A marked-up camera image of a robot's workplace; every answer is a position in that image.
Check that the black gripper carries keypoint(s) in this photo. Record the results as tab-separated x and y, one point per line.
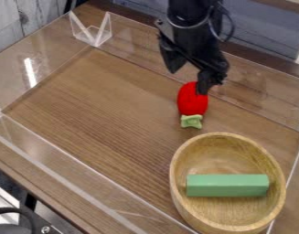
197	46

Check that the brown wooden bowl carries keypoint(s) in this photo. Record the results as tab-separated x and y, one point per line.
226	154

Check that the green rectangular block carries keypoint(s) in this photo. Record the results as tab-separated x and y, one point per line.
234	185

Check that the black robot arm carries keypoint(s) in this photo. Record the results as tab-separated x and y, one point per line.
192	13

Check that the red plush strawberry toy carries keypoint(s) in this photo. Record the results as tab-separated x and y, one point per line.
192	106

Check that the blue grey sofa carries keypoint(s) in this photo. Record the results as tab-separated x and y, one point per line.
264	27

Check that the clear acrylic front barrier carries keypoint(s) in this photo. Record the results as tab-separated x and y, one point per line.
98	205

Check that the clear acrylic corner bracket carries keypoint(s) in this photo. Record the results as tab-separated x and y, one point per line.
93	35

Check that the black metal table bracket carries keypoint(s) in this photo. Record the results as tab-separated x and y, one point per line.
31	220

